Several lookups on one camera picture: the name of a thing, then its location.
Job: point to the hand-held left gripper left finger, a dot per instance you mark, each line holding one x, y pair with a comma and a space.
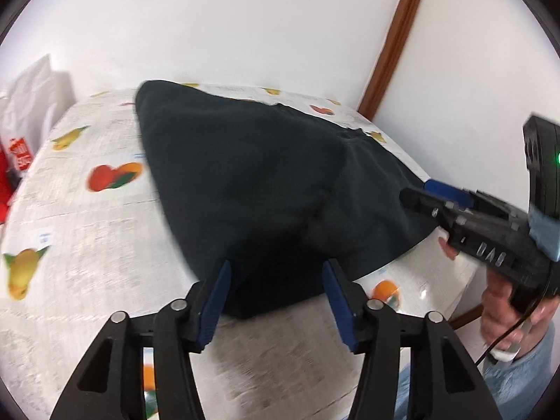
214, 306

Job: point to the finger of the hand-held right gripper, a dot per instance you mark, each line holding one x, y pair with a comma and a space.
448, 192
426, 205

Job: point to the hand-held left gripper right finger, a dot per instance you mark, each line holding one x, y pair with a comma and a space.
339, 306

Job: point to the black t-shirt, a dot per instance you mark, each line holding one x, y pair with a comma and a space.
240, 175

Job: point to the person's right forearm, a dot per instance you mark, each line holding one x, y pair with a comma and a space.
533, 380

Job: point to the person's right hand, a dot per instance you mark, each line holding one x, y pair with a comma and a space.
496, 315

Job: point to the fruit print tablecloth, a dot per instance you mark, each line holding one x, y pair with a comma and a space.
87, 236

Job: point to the red paper bag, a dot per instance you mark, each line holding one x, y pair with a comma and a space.
6, 183

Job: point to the white plastic bag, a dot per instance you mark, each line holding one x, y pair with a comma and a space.
30, 105

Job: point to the brown wooden door frame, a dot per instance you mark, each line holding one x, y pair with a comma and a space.
393, 43

